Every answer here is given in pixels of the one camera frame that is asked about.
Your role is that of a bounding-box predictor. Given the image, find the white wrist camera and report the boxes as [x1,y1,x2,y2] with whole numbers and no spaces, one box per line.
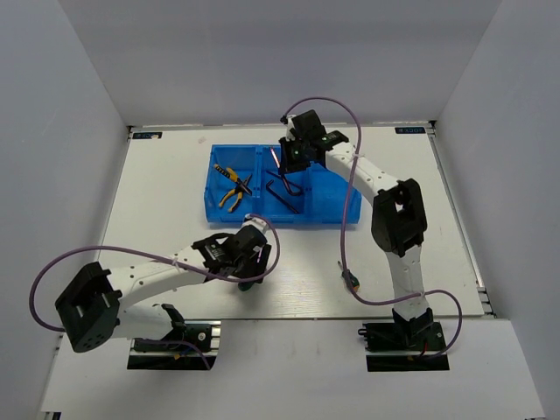
[241,213,270,235]
[280,115,298,142]

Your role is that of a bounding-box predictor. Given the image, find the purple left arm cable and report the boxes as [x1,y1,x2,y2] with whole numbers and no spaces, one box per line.
[29,213,282,369]

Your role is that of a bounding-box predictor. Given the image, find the black hex key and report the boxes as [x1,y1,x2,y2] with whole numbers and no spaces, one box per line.
[265,171,303,214]

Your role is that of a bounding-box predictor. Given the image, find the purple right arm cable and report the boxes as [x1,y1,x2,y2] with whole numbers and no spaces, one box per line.
[279,95,464,361]

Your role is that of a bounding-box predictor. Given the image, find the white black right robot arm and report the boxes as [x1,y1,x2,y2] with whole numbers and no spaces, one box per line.
[279,109,433,349]

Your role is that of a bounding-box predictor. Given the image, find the green stubby screwdriver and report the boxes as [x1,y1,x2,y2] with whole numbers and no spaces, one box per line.
[237,281,256,291]

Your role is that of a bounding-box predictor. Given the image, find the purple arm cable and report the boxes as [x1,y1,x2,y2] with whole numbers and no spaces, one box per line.
[29,213,282,369]
[279,95,464,361]

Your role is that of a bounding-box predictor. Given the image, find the yellow black needle-nose pliers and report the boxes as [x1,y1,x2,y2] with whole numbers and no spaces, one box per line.
[213,164,253,214]

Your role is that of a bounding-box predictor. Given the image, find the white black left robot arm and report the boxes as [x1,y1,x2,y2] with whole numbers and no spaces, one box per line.
[55,221,270,353]

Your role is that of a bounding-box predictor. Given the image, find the small brown hex key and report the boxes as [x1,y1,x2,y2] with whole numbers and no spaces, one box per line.
[265,170,287,180]

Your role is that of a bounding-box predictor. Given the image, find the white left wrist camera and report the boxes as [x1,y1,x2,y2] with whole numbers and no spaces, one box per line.
[241,213,270,235]

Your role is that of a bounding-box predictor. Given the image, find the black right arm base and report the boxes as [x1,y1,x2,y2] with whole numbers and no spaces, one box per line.
[358,322,450,373]

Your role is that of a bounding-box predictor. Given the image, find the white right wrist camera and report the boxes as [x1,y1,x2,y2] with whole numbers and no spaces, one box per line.
[280,115,298,142]

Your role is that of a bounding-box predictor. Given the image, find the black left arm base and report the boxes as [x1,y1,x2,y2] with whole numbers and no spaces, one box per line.
[127,321,221,371]

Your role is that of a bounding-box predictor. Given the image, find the blue plastic three-compartment bin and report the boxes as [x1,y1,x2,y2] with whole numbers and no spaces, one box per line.
[204,144,347,225]

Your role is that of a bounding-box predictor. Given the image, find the large brown hex key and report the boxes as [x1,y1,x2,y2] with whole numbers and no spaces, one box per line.
[269,146,304,197]

